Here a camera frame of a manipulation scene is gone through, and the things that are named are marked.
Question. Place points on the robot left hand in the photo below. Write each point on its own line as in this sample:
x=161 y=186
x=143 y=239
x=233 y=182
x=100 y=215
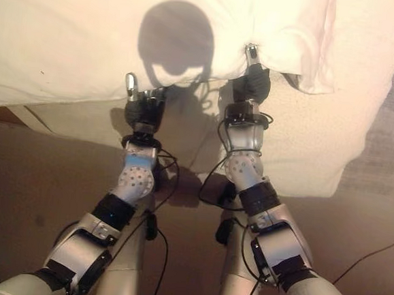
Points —
x=143 y=110

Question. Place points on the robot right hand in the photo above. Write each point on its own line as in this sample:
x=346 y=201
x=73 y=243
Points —
x=255 y=83

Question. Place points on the silver robot right leg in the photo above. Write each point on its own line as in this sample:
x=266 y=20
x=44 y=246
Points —
x=237 y=287

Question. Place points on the cream sheeted mattress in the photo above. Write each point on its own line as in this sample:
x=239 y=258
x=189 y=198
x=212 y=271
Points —
x=303 y=145

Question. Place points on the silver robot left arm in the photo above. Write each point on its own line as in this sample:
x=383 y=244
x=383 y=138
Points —
x=136 y=178

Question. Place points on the silver robot left leg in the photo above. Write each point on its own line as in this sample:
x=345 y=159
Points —
x=129 y=268

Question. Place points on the silver robot leg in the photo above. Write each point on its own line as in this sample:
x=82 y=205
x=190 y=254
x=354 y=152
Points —
x=129 y=268
x=237 y=287

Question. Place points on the white duvet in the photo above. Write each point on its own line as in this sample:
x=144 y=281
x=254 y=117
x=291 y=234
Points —
x=72 y=42

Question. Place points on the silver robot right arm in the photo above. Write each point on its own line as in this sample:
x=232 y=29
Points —
x=243 y=168

